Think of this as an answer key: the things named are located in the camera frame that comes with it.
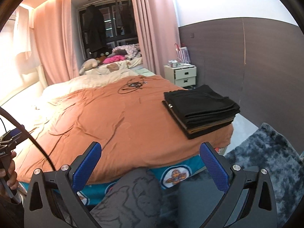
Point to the person's left hand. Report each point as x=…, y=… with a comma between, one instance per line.
x=11, y=171

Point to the grey shaggy rug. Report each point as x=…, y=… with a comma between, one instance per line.
x=268, y=161

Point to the floral cloth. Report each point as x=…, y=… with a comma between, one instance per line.
x=129, y=49

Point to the orange blanket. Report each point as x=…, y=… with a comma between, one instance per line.
x=114, y=123

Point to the person's leg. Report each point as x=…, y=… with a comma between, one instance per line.
x=128, y=199

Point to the dark glass window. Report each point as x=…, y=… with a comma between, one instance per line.
x=118, y=23

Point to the teal printed bedsheet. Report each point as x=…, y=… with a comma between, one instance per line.
x=175, y=175

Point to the white sheer curtain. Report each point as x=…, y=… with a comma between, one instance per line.
x=19, y=52

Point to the white nightstand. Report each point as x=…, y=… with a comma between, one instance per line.
x=181, y=74

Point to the pink plush toy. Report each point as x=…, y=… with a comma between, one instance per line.
x=115, y=59

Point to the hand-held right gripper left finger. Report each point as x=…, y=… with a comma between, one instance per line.
x=87, y=166

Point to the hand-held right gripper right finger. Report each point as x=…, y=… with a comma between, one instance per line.
x=213, y=168

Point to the pink curtain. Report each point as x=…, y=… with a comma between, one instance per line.
x=54, y=40
x=154, y=28

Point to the striped gift bag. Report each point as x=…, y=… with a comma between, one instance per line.
x=183, y=54

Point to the black garment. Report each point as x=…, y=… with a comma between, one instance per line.
x=204, y=102

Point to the cream padded headboard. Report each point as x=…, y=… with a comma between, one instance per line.
x=28, y=83

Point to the black hanging coat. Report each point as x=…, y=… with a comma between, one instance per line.
x=95, y=28

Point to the metal tin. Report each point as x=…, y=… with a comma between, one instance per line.
x=173, y=63

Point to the stack of dark clothes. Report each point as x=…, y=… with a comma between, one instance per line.
x=206, y=121

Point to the cream plush toy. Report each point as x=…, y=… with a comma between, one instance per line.
x=89, y=65

